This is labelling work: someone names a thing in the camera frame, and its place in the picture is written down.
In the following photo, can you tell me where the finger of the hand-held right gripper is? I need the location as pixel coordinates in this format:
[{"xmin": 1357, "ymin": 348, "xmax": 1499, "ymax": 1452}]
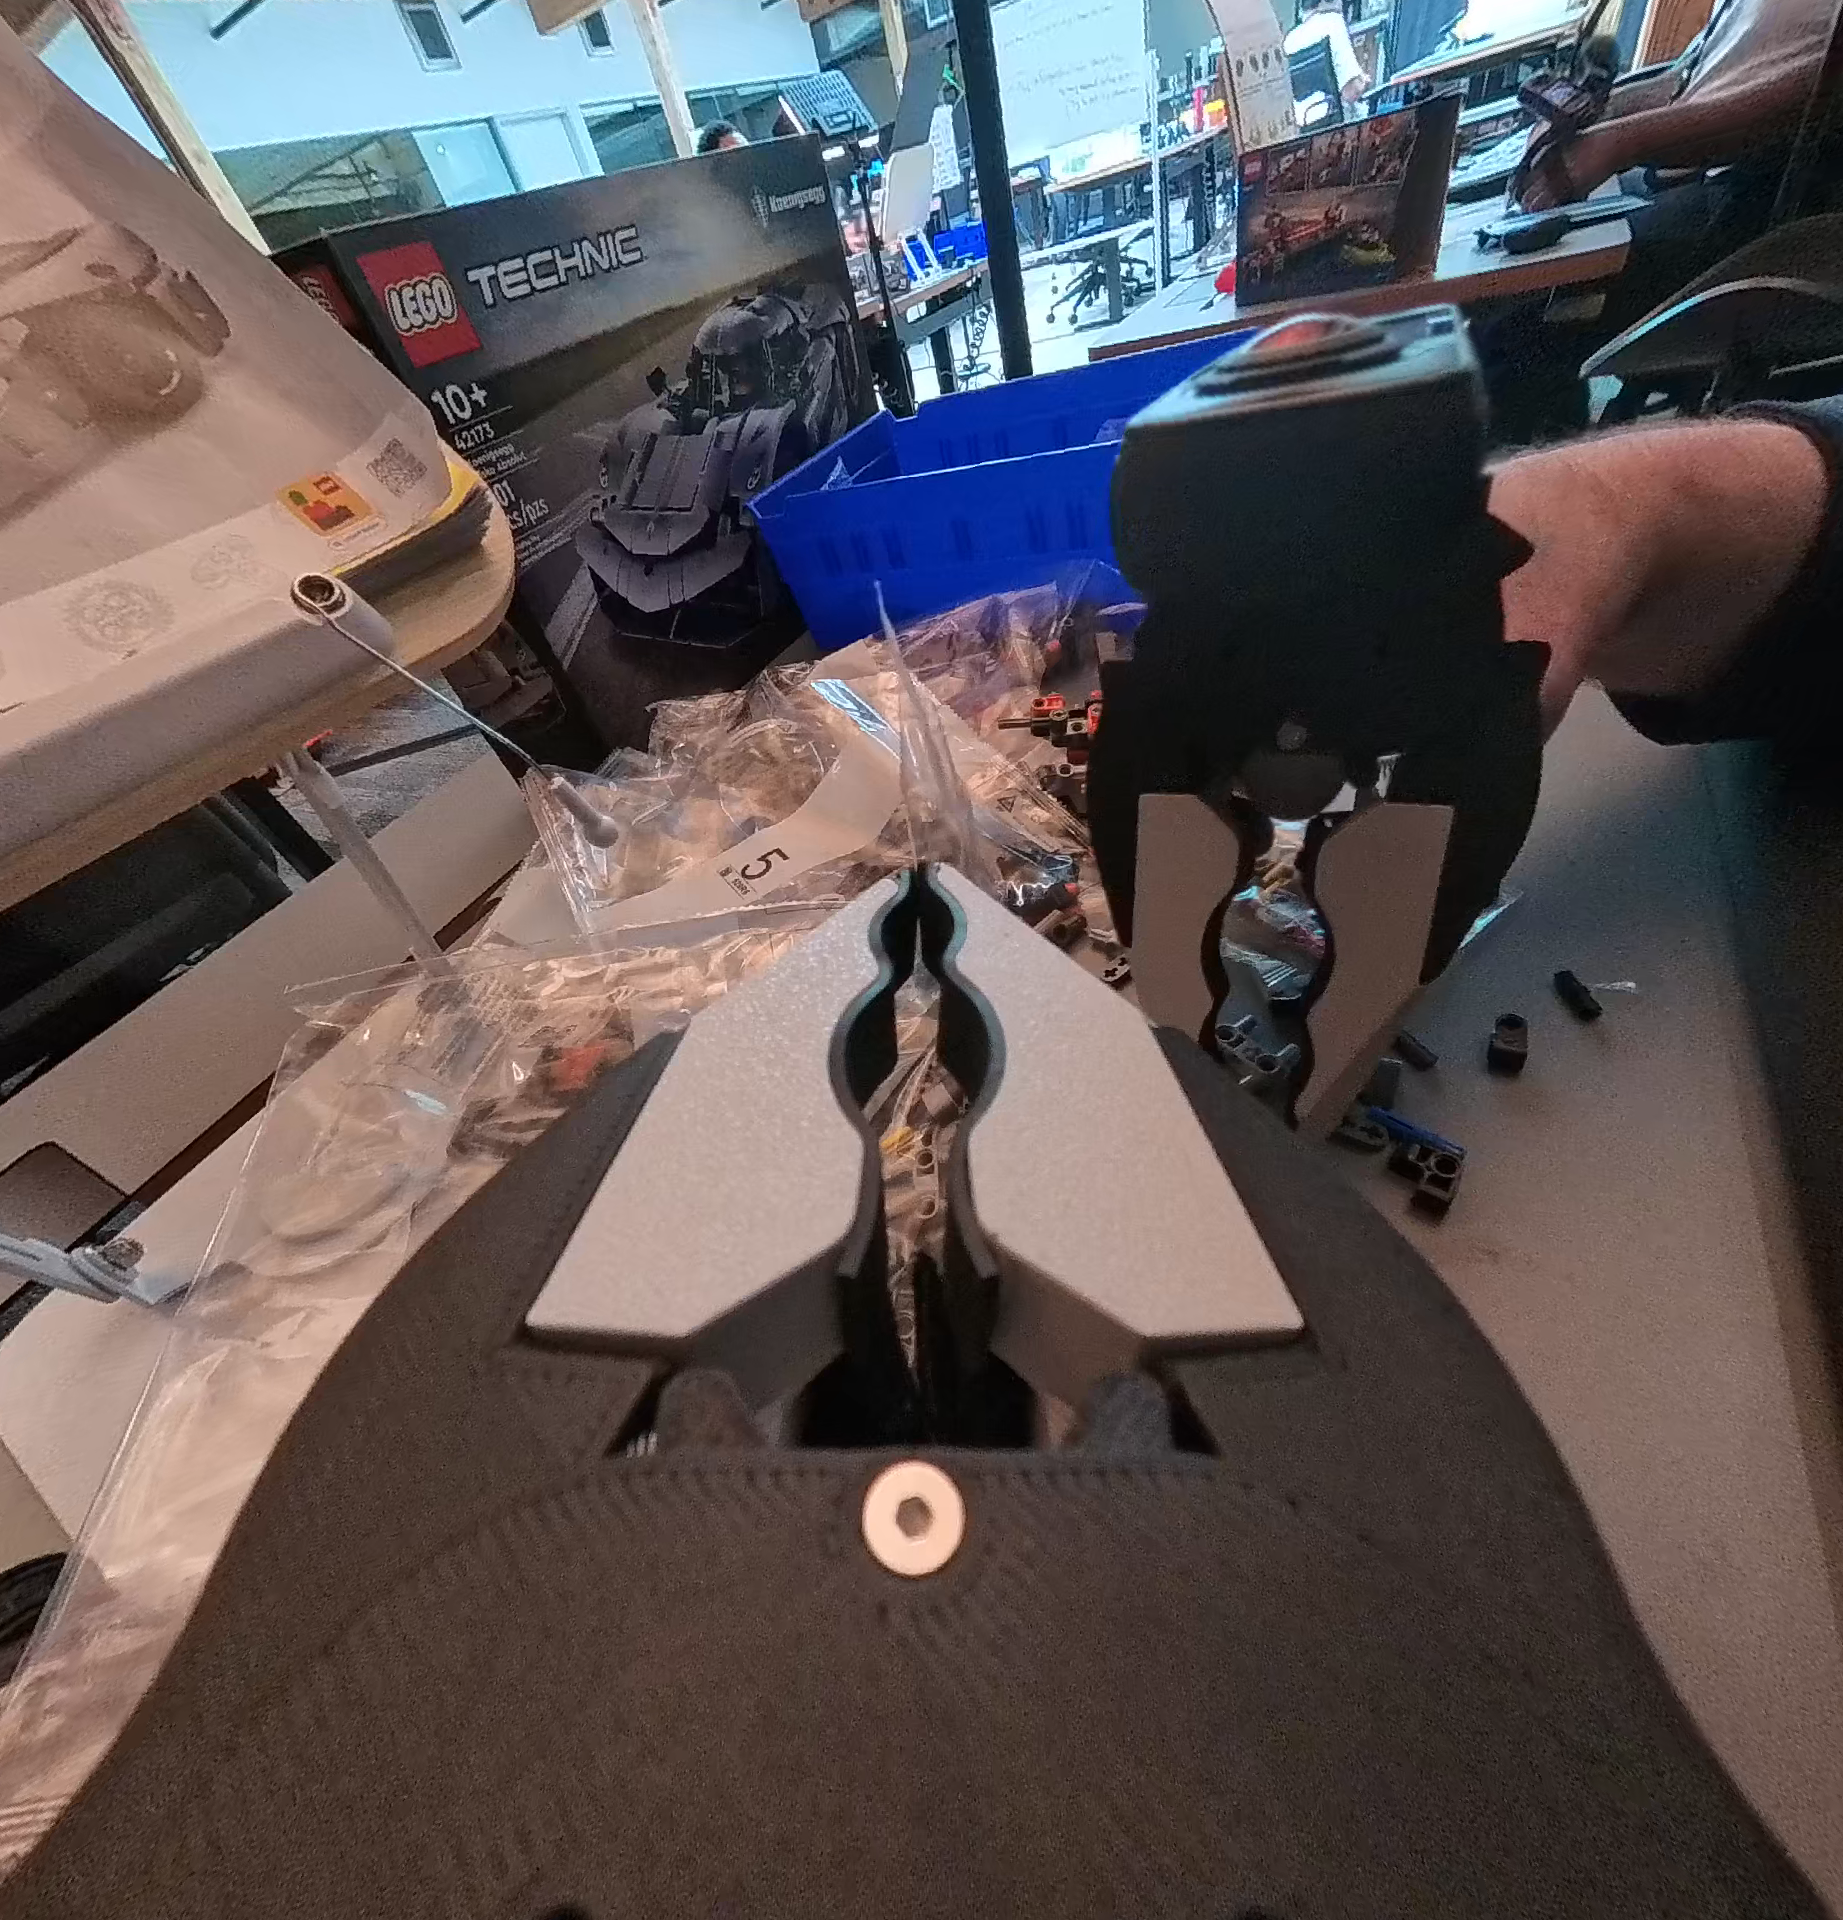
[
  {"xmin": 1138, "ymin": 796, "xmax": 1254, "ymax": 1043},
  {"xmin": 1297, "ymin": 806, "xmax": 1457, "ymax": 1133}
]

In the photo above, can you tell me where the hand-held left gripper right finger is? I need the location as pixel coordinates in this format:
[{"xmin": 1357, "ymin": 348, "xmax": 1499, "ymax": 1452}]
[{"xmin": 921, "ymin": 867, "xmax": 1306, "ymax": 1450}]

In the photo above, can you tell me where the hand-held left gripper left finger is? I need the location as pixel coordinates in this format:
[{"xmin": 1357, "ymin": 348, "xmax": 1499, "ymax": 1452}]
[{"xmin": 524, "ymin": 874, "xmax": 924, "ymax": 1450}]

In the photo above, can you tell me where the light grey double pin connector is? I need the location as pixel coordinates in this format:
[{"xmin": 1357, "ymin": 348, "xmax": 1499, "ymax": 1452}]
[{"xmin": 1217, "ymin": 960, "xmax": 1304, "ymax": 1084}]

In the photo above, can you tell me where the clear bag of pieces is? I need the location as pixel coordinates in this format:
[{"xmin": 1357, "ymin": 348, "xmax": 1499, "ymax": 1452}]
[{"xmin": 867, "ymin": 577, "xmax": 1118, "ymax": 1353}]

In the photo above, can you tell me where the clear bag of lego wheels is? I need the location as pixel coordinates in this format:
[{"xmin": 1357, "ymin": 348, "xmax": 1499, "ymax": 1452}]
[{"xmin": 0, "ymin": 945, "xmax": 683, "ymax": 1727}]

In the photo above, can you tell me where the person's right forearm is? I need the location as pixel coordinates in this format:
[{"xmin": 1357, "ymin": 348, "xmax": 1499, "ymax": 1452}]
[{"xmin": 1612, "ymin": 392, "xmax": 1843, "ymax": 753}]

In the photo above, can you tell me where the grey lego chassis assembly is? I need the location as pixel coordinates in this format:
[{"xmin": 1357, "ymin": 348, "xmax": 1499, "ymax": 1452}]
[{"xmin": 997, "ymin": 631, "xmax": 1149, "ymax": 813}]

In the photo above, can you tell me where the black lego set box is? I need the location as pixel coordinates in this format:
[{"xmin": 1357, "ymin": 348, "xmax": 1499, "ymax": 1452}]
[{"xmin": 272, "ymin": 132, "xmax": 880, "ymax": 753}]

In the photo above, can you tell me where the black lego tyre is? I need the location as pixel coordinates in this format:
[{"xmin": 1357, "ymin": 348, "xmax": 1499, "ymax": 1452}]
[{"xmin": 0, "ymin": 1552, "xmax": 71, "ymax": 1727}]

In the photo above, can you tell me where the lego instruction booklet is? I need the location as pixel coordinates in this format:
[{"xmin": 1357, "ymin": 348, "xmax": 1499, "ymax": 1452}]
[{"xmin": 0, "ymin": 31, "xmax": 496, "ymax": 723}]

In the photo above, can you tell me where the person's right hand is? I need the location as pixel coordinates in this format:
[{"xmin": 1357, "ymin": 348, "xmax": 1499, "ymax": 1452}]
[{"xmin": 1491, "ymin": 422, "xmax": 1833, "ymax": 737}]

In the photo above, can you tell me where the clear bag with white label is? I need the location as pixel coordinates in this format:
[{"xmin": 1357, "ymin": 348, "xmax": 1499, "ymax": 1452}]
[{"xmin": 522, "ymin": 661, "xmax": 924, "ymax": 962}]

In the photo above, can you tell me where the small printed box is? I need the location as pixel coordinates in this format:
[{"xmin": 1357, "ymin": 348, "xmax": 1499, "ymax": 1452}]
[{"xmin": 1231, "ymin": 93, "xmax": 1466, "ymax": 308}]

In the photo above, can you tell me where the blue plastic bin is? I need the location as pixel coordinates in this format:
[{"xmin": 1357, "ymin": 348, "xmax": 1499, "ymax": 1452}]
[{"xmin": 747, "ymin": 332, "xmax": 1268, "ymax": 657}]

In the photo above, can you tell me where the brown cardboard sheet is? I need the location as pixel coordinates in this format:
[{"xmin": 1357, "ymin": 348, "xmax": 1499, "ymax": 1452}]
[{"xmin": 1207, "ymin": 0, "xmax": 1300, "ymax": 151}]

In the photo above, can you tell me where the black office chair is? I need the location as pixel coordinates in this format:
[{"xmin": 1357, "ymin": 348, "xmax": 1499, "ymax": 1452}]
[{"xmin": 1582, "ymin": 211, "xmax": 1843, "ymax": 413}]

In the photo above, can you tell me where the dark perforated panel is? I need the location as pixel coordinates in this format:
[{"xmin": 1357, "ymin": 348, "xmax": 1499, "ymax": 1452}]
[{"xmin": 1702, "ymin": 721, "xmax": 1843, "ymax": 1653}]

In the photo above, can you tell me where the whiteboard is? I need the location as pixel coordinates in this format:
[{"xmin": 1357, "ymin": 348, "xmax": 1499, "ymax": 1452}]
[{"xmin": 997, "ymin": 0, "xmax": 1155, "ymax": 153}]

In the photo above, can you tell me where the beige book stand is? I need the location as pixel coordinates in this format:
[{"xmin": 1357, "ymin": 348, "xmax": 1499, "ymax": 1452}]
[{"xmin": 0, "ymin": 31, "xmax": 521, "ymax": 932}]

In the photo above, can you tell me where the black vertical post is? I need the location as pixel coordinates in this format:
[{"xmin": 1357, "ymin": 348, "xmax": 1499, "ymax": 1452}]
[{"xmin": 952, "ymin": 0, "xmax": 1036, "ymax": 383}]

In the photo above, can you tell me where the white wire page holder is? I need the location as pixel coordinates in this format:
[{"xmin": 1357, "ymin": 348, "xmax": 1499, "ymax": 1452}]
[{"xmin": 288, "ymin": 571, "xmax": 624, "ymax": 851}]

